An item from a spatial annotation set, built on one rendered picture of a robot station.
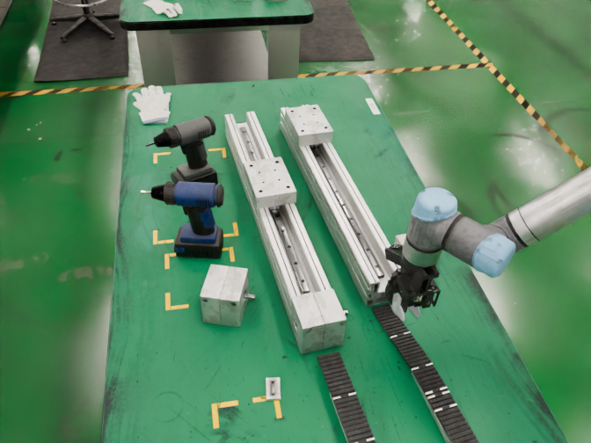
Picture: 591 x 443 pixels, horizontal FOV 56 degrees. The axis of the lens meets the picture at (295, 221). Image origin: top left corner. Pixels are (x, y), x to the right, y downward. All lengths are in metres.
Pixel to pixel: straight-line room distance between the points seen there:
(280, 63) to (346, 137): 1.16
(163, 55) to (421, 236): 2.11
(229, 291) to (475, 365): 0.57
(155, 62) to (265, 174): 1.54
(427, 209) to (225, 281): 0.51
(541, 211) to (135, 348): 0.89
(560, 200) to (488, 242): 0.17
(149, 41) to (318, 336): 2.00
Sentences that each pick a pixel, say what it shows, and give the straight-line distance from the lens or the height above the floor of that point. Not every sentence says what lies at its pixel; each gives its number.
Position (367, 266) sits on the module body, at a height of 0.86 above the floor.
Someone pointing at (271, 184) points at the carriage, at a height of 0.90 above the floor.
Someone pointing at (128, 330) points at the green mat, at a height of 0.78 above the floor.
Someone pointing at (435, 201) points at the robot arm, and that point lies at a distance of 1.03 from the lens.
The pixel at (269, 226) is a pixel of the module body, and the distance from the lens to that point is 1.42.
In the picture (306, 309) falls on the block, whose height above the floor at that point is 0.87.
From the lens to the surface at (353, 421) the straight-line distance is 1.17.
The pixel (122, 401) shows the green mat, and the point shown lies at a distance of 1.25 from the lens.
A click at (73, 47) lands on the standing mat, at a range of 4.48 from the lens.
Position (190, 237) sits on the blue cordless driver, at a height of 0.85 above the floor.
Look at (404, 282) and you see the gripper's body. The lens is 1.17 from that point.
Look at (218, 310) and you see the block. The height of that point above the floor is 0.83.
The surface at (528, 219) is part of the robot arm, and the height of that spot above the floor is 1.15.
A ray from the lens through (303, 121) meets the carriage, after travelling 1.75.
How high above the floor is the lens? 1.84
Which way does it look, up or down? 43 degrees down
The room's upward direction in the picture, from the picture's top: 2 degrees clockwise
